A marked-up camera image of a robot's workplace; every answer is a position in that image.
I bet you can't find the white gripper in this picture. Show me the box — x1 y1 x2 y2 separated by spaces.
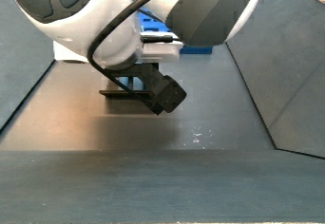
138 42 184 63

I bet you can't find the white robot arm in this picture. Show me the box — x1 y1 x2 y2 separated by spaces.
15 0 258 69

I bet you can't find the black curved fixture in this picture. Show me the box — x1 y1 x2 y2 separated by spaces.
99 81 148 97

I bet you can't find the blue foam shape tray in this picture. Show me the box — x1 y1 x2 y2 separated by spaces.
138 9 212 54

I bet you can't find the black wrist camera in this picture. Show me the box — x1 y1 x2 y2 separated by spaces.
111 64 187 115

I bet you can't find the black cable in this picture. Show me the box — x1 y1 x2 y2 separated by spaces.
87 0 180 116

